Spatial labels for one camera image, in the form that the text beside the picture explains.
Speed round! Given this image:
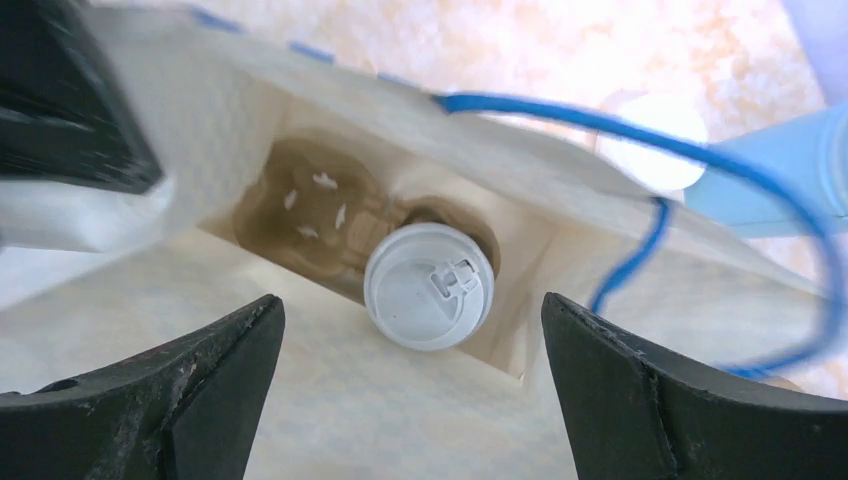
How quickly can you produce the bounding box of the single white cup lid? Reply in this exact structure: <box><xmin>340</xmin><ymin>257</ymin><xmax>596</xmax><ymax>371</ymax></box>
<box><xmin>363</xmin><ymin>223</ymin><xmax>495</xmax><ymax>352</ymax></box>

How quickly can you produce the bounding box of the brown pulp cup carrier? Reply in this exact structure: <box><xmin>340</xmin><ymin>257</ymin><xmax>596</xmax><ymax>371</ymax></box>
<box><xmin>232</xmin><ymin>138</ymin><xmax>500</xmax><ymax>302</ymax></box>

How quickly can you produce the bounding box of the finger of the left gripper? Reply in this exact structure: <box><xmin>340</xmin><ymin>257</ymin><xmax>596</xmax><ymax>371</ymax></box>
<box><xmin>1</xmin><ymin>0</ymin><xmax>164</xmax><ymax>195</ymax></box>

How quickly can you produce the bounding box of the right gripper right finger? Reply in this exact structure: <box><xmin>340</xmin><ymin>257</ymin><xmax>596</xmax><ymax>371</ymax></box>
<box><xmin>541</xmin><ymin>293</ymin><xmax>847</xmax><ymax>479</ymax></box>

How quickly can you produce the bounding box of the blue straw holder cup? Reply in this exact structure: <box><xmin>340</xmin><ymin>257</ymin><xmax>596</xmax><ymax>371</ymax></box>
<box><xmin>684</xmin><ymin>103</ymin><xmax>847</xmax><ymax>238</ymax></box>

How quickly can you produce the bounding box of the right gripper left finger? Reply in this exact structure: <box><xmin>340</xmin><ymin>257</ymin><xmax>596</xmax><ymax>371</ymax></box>
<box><xmin>1</xmin><ymin>295</ymin><xmax>285</xmax><ymax>479</ymax></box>

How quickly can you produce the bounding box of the stack of white lids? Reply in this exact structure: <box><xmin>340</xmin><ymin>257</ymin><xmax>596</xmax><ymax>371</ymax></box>
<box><xmin>596</xmin><ymin>92</ymin><xmax>710</xmax><ymax>195</ymax></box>

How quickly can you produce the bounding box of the patterned paper takeout bag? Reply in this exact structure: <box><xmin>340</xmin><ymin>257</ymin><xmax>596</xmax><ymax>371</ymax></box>
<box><xmin>1</xmin><ymin>1</ymin><xmax>847</xmax><ymax>479</ymax></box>

